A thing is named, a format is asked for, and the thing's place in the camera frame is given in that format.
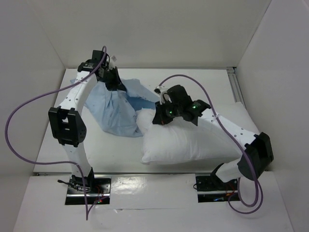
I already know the light blue pillowcase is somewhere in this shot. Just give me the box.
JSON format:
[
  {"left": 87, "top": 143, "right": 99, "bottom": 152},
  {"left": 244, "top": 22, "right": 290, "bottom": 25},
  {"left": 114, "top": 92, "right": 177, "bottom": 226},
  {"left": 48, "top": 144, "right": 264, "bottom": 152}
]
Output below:
[{"left": 84, "top": 79, "right": 159, "bottom": 137}]

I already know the white pillow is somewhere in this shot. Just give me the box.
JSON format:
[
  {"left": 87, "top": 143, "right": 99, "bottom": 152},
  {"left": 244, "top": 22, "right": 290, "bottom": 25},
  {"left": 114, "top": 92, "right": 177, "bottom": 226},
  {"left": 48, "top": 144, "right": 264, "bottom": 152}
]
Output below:
[{"left": 136, "top": 102, "right": 263, "bottom": 167}]

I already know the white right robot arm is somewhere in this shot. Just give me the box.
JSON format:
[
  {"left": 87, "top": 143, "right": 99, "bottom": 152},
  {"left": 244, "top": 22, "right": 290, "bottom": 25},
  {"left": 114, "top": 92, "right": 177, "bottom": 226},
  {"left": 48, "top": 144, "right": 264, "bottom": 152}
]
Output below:
[{"left": 153, "top": 85, "right": 274, "bottom": 189}]

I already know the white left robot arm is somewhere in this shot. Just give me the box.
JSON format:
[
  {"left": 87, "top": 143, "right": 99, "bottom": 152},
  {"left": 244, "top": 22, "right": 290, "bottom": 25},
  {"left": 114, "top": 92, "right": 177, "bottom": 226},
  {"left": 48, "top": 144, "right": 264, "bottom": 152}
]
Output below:
[{"left": 48, "top": 47, "right": 126, "bottom": 193}]

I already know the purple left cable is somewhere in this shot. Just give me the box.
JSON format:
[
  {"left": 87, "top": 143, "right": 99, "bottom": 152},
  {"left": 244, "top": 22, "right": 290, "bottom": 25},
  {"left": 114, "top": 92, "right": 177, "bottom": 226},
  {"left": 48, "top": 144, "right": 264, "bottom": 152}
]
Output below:
[{"left": 6, "top": 45, "right": 108, "bottom": 221}]

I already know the purple cable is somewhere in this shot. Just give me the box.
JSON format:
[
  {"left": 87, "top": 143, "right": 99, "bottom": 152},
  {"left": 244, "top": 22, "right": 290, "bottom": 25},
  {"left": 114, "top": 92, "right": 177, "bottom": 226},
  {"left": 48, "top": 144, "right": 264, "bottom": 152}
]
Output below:
[
  {"left": 6, "top": 45, "right": 108, "bottom": 221},
  {"left": 155, "top": 74, "right": 264, "bottom": 214}
]

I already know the aluminium frame rail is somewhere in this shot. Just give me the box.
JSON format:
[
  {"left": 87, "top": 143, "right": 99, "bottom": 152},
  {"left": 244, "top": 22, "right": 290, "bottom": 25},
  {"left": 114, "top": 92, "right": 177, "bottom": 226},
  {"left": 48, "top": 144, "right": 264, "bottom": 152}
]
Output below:
[{"left": 226, "top": 67, "right": 246, "bottom": 108}]

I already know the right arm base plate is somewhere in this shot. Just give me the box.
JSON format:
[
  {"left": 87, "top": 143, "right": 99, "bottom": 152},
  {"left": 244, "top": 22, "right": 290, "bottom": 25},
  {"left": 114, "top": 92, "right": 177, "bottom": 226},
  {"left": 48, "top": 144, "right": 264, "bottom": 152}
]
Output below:
[{"left": 193, "top": 173, "right": 240, "bottom": 203}]

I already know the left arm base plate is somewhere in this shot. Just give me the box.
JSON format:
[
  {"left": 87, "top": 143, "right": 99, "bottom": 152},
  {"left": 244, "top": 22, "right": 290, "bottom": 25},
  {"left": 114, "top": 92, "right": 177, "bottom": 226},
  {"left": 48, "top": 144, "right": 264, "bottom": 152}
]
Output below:
[{"left": 57, "top": 177, "right": 112, "bottom": 205}]

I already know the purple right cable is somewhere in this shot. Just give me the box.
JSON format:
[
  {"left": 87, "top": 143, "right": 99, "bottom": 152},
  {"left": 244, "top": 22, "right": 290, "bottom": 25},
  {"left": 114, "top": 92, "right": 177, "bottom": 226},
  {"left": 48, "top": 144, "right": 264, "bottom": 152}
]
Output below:
[{"left": 155, "top": 74, "right": 264, "bottom": 214}]

